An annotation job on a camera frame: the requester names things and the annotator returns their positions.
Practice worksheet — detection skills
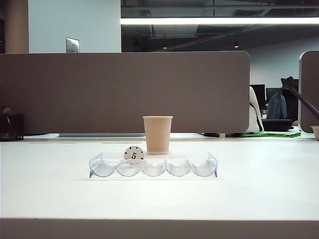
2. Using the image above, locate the brown paper cup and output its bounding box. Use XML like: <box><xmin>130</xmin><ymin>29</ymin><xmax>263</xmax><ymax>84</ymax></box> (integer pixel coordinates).
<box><xmin>142</xmin><ymin>115</ymin><xmax>173</xmax><ymax>155</ymax></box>

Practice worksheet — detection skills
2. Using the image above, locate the white poker chip 5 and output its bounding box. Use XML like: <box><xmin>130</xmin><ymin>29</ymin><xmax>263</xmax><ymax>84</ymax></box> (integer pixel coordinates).
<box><xmin>124</xmin><ymin>145</ymin><xmax>145</xmax><ymax>166</ymax></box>

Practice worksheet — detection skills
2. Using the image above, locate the clear plastic chip tray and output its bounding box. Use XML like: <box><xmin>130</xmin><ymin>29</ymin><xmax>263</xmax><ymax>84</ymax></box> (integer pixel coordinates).
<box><xmin>89</xmin><ymin>151</ymin><xmax>218</xmax><ymax>178</ymax></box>

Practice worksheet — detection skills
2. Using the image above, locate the wide brown desk divider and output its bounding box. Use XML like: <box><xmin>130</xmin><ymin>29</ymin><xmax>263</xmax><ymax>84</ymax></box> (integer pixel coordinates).
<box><xmin>0</xmin><ymin>51</ymin><xmax>251</xmax><ymax>135</ymax></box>

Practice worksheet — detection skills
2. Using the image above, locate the black computer monitor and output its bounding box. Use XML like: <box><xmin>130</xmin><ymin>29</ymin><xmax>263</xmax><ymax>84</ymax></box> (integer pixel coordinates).
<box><xmin>250</xmin><ymin>84</ymin><xmax>267</xmax><ymax>110</ymax></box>

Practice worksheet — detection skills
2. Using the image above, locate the white ceiling light strip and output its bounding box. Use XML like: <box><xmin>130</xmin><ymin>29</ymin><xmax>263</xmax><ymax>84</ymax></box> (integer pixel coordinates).
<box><xmin>121</xmin><ymin>16</ymin><xmax>319</xmax><ymax>25</ymax></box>

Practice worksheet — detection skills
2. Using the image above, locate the green tape strip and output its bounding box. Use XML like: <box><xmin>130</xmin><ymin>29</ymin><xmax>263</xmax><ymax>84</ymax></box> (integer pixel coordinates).
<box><xmin>241</xmin><ymin>131</ymin><xmax>302</xmax><ymax>138</ymax></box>

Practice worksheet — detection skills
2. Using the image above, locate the grey jacket on chair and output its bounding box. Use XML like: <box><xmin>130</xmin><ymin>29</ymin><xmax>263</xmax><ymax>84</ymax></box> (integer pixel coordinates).
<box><xmin>267</xmin><ymin>89</ymin><xmax>289</xmax><ymax>120</ymax></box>

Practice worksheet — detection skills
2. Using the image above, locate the black office chair seat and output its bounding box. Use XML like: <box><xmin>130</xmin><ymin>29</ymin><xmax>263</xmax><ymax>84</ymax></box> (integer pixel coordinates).
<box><xmin>261</xmin><ymin>119</ymin><xmax>295</xmax><ymax>131</ymax></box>

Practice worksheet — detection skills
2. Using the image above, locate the black slanted pole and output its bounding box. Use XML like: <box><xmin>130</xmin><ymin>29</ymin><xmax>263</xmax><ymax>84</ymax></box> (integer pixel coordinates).
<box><xmin>281</xmin><ymin>76</ymin><xmax>319</xmax><ymax>114</ymax></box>

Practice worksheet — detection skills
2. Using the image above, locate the black mesh pen holder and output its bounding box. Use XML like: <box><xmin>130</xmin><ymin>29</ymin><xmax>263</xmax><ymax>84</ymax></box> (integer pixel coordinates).
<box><xmin>0</xmin><ymin>114</ymin><xmax>25</xmax><ymax>141</ymax></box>

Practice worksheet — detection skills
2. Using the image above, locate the narrow brown desk divider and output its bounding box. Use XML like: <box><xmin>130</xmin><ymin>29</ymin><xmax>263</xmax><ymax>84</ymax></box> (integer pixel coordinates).
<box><xmin>299</xmin><ymin>50</ymin><xmax>319</xmax><ymax>133</ymax></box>

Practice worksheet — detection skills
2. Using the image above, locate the grey divider base rail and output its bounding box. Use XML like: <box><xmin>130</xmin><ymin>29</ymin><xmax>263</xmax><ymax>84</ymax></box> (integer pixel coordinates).
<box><xmin>58</xmin><ymin>132</ymin><xmax>146</xmax><ymax>137</ymax></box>

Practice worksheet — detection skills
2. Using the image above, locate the metal wall outlet plate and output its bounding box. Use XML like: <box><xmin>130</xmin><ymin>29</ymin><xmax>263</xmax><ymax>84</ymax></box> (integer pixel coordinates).
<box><xmin>65</xmin><ymin>37</ymin><xmax>80</xmax><ymax>53</ymax></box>

